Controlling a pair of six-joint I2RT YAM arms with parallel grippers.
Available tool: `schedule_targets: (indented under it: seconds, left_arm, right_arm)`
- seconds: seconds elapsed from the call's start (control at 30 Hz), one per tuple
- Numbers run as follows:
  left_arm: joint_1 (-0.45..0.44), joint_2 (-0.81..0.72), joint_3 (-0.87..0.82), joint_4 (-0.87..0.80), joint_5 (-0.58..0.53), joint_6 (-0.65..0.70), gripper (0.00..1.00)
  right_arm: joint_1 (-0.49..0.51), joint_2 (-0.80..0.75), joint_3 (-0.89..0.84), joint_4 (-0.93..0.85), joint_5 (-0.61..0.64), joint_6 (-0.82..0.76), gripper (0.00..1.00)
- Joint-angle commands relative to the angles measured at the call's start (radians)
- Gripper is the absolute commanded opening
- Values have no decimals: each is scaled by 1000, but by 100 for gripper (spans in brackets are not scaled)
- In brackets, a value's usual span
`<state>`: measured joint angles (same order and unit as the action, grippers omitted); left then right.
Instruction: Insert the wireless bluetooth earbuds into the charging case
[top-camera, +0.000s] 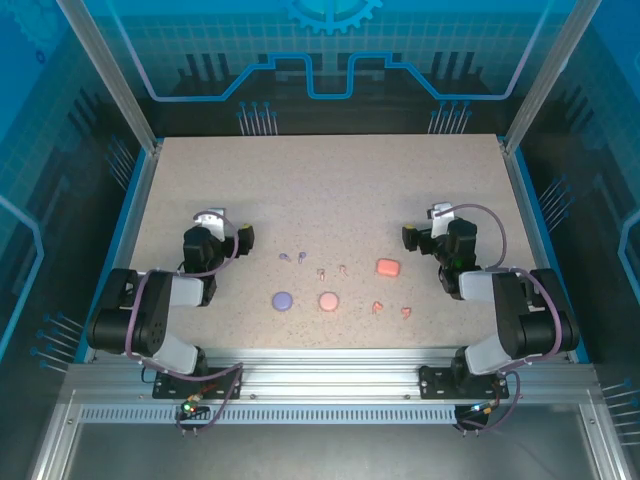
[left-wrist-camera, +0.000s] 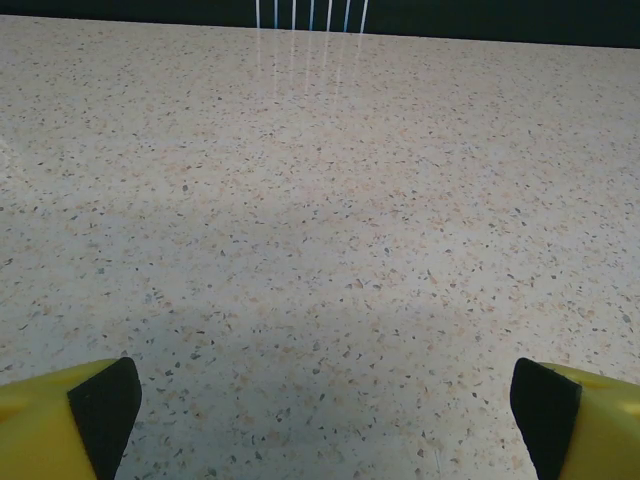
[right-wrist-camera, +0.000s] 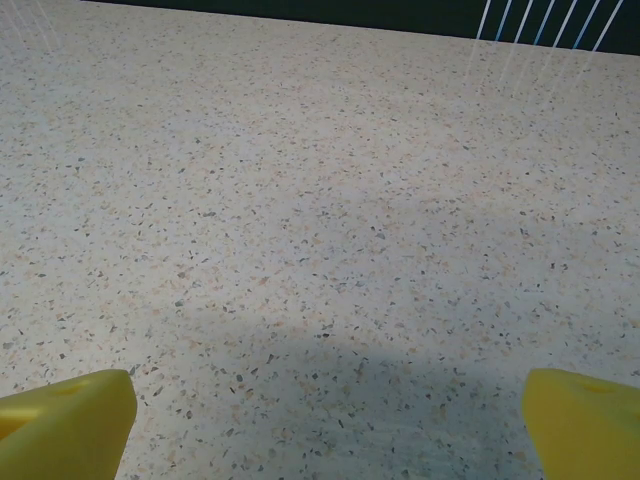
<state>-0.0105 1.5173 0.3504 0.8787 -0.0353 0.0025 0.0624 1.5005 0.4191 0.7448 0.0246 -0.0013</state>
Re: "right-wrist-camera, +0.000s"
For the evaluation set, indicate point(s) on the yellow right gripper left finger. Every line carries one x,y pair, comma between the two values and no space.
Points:
65,430

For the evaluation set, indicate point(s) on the blue printed enclosure panel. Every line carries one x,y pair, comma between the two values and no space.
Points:
350,12

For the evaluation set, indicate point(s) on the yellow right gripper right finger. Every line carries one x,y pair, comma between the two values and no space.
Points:
585,430

